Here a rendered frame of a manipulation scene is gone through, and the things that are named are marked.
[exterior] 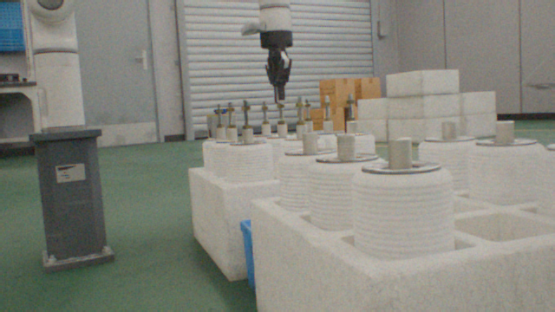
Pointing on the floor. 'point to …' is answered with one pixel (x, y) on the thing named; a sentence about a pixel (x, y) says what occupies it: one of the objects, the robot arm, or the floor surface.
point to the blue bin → (249, 251)
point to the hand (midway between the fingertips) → (279, 94)
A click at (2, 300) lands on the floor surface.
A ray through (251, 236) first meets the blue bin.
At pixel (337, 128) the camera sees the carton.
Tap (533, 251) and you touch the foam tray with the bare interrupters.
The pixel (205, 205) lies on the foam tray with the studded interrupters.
